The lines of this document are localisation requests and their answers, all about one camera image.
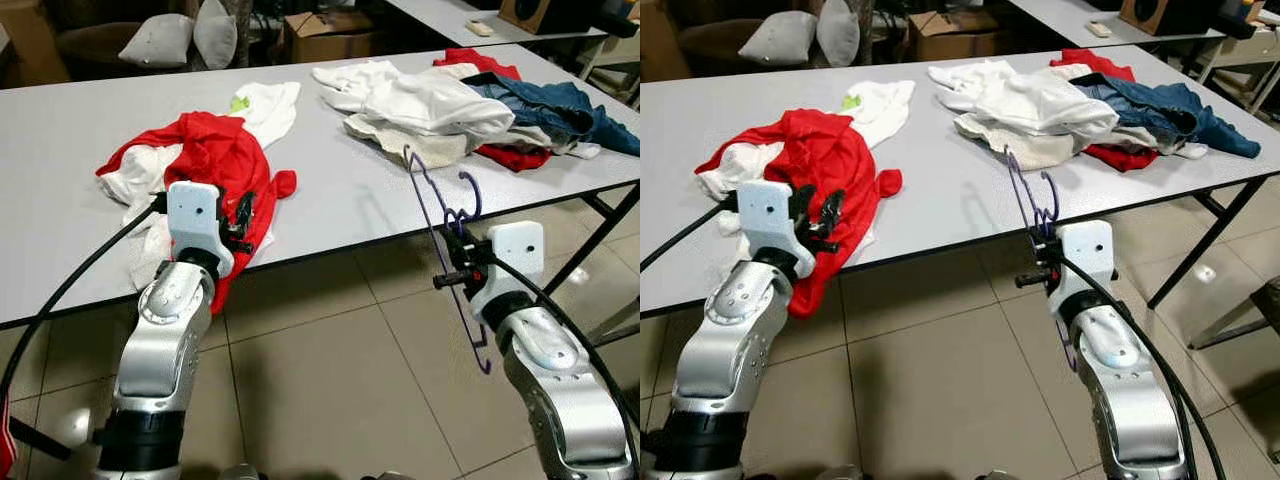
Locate blue plastic hanger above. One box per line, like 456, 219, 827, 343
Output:
1003, 145, 1081, 373
403, 145, 494, 376

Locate plain red shirt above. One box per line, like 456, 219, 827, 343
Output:
96, 110, 299, 316
695, 108, 904, 321

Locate white rumpled garment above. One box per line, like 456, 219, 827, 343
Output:
697, 140, 879, 251
100, 143, 276, 293

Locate grey folding table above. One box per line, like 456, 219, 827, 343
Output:
0, 42, 641, 346
640, 42, 1280, 321

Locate beige garment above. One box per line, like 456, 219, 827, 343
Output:
952, 112, 1211, 173
342, 112, 604, 171

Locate white shirt green print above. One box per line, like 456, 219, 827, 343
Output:
228, 80, 303, 151
838, 78, 916, 151

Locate large crumpled white shirt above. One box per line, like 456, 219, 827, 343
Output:
310, 60, 516, 141
927, 58, 1121, 141

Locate blue denim jeans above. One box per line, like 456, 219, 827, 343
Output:
1072, 72, 1263, 161
462, 72, 641, 158

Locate wide grey pillow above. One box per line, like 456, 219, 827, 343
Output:
118, 12, 196, 69
738, 10, 818, 67

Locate narrow grey pillow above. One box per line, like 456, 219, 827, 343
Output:
815, 0, 863, 69
193, 0, 239, 71

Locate red garment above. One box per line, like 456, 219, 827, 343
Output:
1048, 47, 1161, 173
432, 47, 554, 173

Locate cardboard box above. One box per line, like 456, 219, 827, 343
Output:
283, 10, 379, 63
905, 8, 1004, 63

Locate white desk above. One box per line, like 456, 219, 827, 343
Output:
385, 0, 641, 111
1005, 0, 1280, 116

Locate wooden speaker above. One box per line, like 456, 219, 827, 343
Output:
497, 0, 601, 36
1118, 0, 1226, 38

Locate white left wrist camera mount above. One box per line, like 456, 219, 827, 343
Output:
737, 180, 813, 281
165, 180, 236, 279

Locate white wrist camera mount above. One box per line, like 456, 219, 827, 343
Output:
165, 180, 236, 279
737, 180, 813, 281
1050, 220, 1116, 316
468, 220, 546, 319

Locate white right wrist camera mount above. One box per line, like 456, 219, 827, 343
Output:
468, 220, 546, 319
1050, 220, 1116, 316

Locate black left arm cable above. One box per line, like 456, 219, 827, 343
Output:
0, 195, 169, 401
640, 198, 743, 273

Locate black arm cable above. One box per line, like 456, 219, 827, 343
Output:
640, 198, 743, 273
1060, 256, 1229, 480
488, 255, 641, 471
0, 195, 169, 401

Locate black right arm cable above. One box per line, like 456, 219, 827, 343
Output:
1060, 256, 1229, 480
488, 255, 641, 471

